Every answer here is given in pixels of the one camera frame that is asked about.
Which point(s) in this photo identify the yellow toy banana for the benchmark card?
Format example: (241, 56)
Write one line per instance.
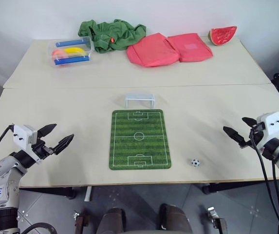
(74, 50)

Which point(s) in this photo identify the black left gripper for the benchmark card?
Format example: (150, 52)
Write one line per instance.
(42, 150)

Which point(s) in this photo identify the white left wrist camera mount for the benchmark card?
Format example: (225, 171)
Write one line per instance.
(22, 134)

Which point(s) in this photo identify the crumpled green cloth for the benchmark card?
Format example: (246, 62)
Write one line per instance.
(115, 34)

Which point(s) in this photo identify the white table leg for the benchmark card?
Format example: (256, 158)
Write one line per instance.
(88, 193)

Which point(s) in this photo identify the pink folded shorts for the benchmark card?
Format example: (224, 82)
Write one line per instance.
(151, 51)

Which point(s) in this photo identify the tiny soccer ball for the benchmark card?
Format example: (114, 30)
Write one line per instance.
(195, 163)

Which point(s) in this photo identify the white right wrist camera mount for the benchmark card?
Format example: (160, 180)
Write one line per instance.
(272, 124)

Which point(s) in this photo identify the green soccer field mat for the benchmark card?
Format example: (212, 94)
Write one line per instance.
(140, 139)

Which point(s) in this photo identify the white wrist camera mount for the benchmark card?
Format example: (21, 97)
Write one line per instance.
(22, 134)
(272, 124)

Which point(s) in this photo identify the small white toy goal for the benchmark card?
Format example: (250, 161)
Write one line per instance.
(139, 96)

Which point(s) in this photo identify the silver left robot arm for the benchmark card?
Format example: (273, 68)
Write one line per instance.
(0, 175)

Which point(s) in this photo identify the flat red fabric bag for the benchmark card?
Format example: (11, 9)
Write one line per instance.
(190, 47)

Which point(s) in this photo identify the toy watermelon slice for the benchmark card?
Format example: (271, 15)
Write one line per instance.
(223, 35)

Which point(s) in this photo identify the pink toy peach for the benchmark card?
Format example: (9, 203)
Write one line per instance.
(57, 53)

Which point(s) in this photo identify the metal caster foot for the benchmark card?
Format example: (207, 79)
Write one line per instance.
(80, 223)
(217, 220)

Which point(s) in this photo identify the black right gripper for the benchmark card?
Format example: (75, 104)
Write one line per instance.
(257, 139)

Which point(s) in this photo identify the black table frame bar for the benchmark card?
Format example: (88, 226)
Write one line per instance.
(49, 192)
(239, 187)

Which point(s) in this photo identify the dark rounded shape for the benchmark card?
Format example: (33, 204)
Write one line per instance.
(175, 219)
(111, 220)

